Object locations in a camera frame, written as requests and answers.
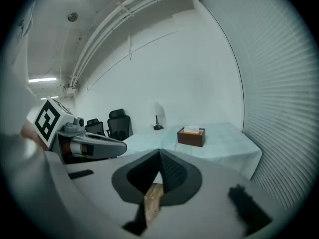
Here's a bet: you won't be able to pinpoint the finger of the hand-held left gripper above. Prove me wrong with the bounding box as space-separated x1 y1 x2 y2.
72 132 128 159

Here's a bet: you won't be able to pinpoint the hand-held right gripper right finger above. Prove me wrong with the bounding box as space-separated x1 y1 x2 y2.
147 148 287 239

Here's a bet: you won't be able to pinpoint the white window blinds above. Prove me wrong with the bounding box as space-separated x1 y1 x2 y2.
198 0 318 209

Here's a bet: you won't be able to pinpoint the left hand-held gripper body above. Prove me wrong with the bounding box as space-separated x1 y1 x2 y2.
33 96 110 164

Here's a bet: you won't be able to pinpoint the low black office chair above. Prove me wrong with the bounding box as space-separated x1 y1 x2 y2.
85 118 107 137

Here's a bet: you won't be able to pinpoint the brown wooden tissue box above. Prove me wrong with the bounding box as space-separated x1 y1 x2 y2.
176 126 206 148

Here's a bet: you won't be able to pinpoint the white ceiling pipe bundle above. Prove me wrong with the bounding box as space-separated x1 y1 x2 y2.
69 0 191 89

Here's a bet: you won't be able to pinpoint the floral table mat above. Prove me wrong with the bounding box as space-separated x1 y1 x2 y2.
160 125 240 156

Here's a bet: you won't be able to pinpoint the white shade table lamp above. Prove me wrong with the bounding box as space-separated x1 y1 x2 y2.
152 101 165 131

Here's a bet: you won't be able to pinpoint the tall black office chair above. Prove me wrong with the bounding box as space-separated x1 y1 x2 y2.
106 108 133 141

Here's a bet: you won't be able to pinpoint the person's left forearm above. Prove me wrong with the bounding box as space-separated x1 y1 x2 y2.
20 122 48 151

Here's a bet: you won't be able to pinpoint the ceiling strip light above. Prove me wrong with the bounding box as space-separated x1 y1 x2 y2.
28 77 57 83

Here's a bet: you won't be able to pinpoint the light green tablecloth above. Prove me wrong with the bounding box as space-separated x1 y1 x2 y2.
119 122 263 180

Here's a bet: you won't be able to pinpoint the orange tissue pack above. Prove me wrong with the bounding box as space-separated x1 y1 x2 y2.
181 129 204 136

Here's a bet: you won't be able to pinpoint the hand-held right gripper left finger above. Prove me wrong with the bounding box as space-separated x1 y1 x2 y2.
46 148 164 237

